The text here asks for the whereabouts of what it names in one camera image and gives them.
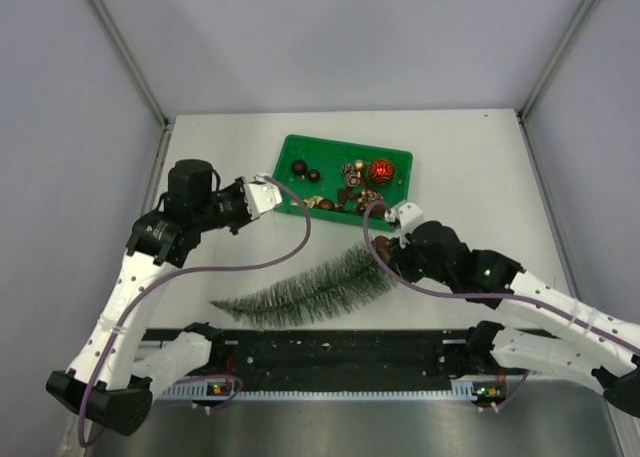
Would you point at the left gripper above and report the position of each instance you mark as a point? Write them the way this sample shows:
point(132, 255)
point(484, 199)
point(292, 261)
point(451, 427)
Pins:
point(237, 188)

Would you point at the brown bauble near front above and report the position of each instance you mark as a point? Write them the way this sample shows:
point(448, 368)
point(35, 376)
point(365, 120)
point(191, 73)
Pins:
point(326, 204)

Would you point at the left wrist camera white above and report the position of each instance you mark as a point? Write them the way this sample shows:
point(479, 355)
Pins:
point(262, 195)

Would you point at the small brown shiny bauble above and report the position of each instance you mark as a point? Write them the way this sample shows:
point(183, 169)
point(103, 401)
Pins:
point(314, 175)

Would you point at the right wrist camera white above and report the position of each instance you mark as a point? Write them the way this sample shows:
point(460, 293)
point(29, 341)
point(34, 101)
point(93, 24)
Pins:
point(405, 217)

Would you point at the gold ribbed ornament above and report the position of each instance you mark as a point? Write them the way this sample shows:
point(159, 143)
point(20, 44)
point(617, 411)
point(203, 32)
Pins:
point(313, 201)

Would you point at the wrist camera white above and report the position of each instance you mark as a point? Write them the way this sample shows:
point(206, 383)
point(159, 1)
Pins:
point(262, 195)
point(405, 217)

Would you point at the large brown matte bauble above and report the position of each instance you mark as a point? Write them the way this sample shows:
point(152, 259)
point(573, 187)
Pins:
point(299, 168)

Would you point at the white cable duct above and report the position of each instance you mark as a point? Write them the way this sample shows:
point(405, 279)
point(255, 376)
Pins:
point(214, 391)

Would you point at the large red glitter bauble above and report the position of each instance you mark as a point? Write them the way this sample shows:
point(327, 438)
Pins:
point(381, 172)

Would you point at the right aluminium frame post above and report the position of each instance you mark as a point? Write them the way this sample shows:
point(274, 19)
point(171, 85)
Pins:
point(571, 32)

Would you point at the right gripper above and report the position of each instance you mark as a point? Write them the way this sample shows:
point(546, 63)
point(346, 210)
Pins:
point(399, 256)

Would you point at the small green christmas tree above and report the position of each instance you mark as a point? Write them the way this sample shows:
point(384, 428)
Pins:
point(336, 287)

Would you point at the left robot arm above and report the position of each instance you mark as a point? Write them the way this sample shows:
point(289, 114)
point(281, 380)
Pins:
point(104, 383)

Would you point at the left aluminium frame post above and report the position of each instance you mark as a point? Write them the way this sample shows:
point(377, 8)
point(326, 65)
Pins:
point(128, 61)

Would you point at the aluminium frame post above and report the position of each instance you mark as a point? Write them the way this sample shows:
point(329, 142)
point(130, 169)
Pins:
point(571, 32)
point(128, 61)

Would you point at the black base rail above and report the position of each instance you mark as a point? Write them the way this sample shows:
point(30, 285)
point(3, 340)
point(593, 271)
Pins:
point(357, 357)

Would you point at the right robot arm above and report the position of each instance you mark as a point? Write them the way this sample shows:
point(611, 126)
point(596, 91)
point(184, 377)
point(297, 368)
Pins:
point(584, 345)

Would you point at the brown ribbon pine cone decoration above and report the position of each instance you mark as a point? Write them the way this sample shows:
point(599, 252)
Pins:
point(355, 202)

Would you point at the green plastic tray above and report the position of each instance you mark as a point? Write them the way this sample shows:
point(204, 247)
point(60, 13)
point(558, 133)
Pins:
point(327, 156)

